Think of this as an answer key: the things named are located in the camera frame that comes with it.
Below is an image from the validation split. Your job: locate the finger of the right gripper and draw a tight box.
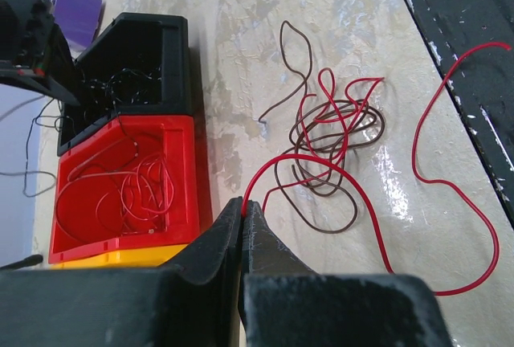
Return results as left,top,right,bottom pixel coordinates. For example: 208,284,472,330
1,25,80,106

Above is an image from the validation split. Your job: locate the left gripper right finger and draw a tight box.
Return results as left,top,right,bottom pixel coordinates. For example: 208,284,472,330
239,202,451,346

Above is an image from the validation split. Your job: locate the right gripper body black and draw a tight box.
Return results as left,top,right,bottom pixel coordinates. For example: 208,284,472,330
1,0,55,77

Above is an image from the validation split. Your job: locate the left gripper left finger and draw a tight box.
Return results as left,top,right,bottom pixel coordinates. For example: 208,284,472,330
1,198,242,346

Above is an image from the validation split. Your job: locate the black cable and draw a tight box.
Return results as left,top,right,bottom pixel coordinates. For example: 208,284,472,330
80,65,164,107
0,96,140,198

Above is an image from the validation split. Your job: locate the yellow plastic bin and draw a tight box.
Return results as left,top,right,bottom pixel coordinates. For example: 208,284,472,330
51,244,187,269

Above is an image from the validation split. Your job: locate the black plastic bin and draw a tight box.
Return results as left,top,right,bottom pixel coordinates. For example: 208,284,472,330
56,12,194,156

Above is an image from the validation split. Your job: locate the red plastic bin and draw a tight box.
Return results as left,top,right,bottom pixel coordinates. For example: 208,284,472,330
48,115,213,264

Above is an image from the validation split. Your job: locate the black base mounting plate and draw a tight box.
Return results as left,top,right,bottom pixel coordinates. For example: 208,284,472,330
405,0,513,218

